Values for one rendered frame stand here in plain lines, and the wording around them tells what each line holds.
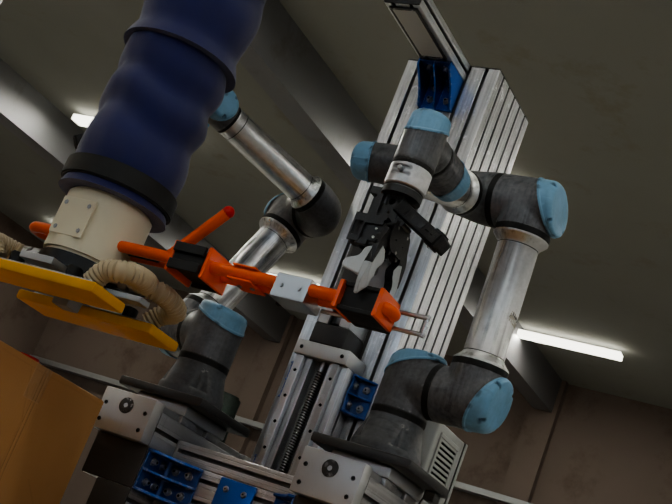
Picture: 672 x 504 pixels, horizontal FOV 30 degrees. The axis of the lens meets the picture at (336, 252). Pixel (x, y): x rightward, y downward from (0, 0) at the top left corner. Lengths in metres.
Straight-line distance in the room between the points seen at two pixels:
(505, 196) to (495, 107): 0.48
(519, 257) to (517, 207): 0.10
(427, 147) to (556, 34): 4.67
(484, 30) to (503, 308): 4.57
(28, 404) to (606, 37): 4.77
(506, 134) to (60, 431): 1.31
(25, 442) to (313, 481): 0.54
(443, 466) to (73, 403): 0.95
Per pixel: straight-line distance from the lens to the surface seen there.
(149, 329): 2.32
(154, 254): 2.29
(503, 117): 3.07
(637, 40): 6.63
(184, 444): 2.68
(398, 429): 2.49
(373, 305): 2.03
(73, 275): 2.23
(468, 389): 2.45
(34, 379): 2.40
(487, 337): 2.49
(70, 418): 2.51
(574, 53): 6.91
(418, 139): 2.15
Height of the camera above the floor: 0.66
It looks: 17 degrees up
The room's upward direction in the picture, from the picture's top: 22 degrees clockwise
